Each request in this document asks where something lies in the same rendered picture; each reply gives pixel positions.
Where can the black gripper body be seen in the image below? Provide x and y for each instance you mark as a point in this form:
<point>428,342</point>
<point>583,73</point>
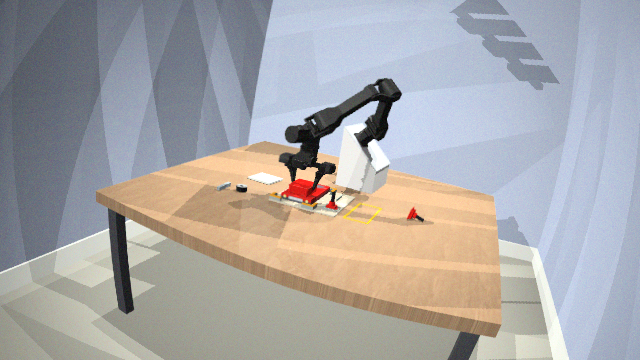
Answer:
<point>325,167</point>

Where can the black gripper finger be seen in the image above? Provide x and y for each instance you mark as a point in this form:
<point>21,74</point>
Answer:
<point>292,172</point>
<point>318,176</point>

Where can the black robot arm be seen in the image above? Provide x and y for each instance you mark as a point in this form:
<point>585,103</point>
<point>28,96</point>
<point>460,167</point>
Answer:
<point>329,119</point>

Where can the white flat square pad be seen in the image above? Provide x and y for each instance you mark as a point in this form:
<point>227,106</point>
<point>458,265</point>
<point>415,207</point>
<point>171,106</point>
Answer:
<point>265,178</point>

